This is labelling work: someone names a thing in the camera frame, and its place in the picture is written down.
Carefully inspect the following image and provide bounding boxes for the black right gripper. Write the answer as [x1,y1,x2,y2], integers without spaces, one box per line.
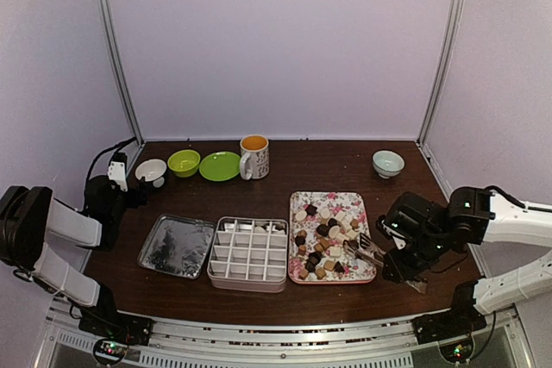
[383,232,451,284]

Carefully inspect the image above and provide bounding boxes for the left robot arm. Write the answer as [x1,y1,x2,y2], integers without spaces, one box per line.
[1,176,147,337]

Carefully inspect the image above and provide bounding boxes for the pink tin box with dividers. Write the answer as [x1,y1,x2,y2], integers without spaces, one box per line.
[206,216,289,294]

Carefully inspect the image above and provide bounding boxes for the floral pink tray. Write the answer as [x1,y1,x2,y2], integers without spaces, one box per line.
[288,191,377,285]

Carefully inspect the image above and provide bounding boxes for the aluminium frame post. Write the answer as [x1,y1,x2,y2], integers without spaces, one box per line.
[98,0,144,146]
[417,0,465,147]

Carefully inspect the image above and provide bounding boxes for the front aluminium rail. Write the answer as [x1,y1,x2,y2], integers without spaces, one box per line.
[31,310,537,367]

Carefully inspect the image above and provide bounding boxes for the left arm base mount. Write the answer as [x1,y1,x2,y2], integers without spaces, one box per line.
[77,284,154,367]

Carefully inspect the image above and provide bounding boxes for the dark square chocolate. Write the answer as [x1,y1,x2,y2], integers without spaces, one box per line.
[305,204,317,216]

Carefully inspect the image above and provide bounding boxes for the left aluminium frame post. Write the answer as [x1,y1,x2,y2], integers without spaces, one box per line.
[98,0,144,146]

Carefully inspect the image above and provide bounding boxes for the tan Sweet chocolate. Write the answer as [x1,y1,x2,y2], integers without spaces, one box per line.
[323,260,336,271]

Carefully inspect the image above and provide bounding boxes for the pink bunny tin lid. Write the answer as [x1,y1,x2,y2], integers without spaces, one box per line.
[137,214,216,280]

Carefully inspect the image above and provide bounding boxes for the right aluminium frame post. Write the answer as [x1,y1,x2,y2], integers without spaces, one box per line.
[417,0,465,147]

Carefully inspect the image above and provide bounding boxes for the green plate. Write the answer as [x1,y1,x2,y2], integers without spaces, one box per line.
[199,152,241,182]

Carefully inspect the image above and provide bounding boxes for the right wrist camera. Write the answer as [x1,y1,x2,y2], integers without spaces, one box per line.
[375,215,406,250]

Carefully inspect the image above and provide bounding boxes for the pale blue ceramic bowl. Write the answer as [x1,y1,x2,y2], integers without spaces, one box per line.
[372,150,405,179]

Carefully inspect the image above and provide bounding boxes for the green bowl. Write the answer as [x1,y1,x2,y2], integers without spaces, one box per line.
[167,149,201,178]

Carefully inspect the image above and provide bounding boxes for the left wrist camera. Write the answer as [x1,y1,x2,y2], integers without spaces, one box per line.
[107,152,129,192]

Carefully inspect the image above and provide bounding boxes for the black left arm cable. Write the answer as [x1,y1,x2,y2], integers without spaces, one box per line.
[84,137,138,188]

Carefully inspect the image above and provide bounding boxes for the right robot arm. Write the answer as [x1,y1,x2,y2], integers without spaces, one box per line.
[376,185,551,335]

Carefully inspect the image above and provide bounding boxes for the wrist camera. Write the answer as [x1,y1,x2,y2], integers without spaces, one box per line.
[107,152,129,192]
[375,215,406,250]

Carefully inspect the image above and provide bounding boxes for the metal tongs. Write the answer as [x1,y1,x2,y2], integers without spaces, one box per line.
[342,232,429,295]

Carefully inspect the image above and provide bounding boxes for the white black bowl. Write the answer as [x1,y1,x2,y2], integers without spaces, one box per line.
[135,159,167,189]

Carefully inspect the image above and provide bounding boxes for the white mug with orange inside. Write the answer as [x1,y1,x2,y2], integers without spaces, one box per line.
[240,135,270,180]

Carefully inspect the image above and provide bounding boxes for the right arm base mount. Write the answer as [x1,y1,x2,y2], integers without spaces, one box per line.
[412,281,487,365]

